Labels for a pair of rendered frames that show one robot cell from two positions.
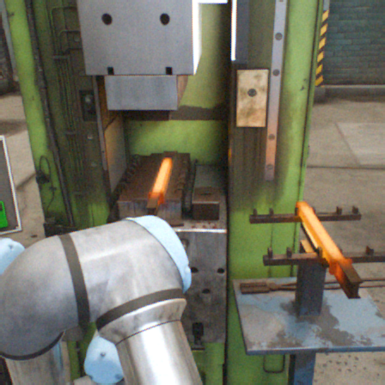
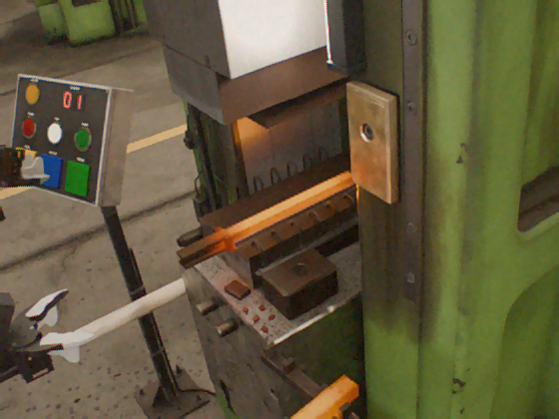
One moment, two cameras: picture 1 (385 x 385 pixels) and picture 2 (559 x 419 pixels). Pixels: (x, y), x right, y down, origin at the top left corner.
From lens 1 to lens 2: 1.09 m
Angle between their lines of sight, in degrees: 49
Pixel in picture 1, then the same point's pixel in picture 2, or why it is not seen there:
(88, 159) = (223, 139)
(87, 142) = not seen: hidden behind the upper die
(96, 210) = not seen: hidden behind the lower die
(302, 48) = (456, 77)
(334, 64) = not seen: outside the picture
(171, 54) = (205, 37)
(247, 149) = (377, 226)
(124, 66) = (173, 38)
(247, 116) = (363, 171)
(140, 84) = (188, 70)
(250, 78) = (362, 105)
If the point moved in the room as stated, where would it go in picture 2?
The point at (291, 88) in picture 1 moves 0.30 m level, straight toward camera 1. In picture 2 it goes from (441, 152) to (235, 228)
